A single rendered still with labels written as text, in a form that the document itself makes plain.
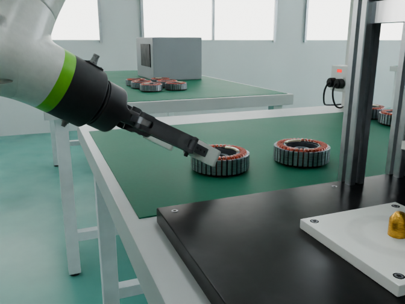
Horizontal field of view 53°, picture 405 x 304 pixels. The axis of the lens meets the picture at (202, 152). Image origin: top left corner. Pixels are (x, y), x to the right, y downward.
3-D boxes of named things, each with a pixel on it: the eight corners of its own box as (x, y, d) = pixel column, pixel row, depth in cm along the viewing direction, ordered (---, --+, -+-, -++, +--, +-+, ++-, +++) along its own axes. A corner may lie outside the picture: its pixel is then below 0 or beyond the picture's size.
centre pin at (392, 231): (397, 240, 44) (400, 216, 43) (383, 232, 46) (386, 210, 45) (410, 237, 45) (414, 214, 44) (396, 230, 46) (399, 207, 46)
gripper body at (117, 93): (116, 79, 59) (164, 107, 65) (93, 76, 65) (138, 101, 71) (93, 127, 58) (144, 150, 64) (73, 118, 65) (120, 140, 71)
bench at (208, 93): (61, 283, 173) (43, 107, 153) (49, 164, 339) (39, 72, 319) (285, 239, 211) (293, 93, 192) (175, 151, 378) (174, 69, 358)
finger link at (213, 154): (190, 135, 66) (192, 136, 65) (219, 151, 70) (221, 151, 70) (182, 152, 66) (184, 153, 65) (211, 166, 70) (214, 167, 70)
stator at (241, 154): (214, 182, 72) (214, 161, 71) (179, 166, 80) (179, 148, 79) (261, 171, 78) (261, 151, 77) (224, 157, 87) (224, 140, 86)
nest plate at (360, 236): (397, 297, 36) (399, 285, 36) (299, 227, 50) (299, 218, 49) (510, 265, 41) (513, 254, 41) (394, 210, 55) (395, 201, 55)
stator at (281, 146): (341, 164, 82) (343, 146, 81) (295, 172, 77) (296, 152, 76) (305, 151, 91) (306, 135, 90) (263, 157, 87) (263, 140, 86)
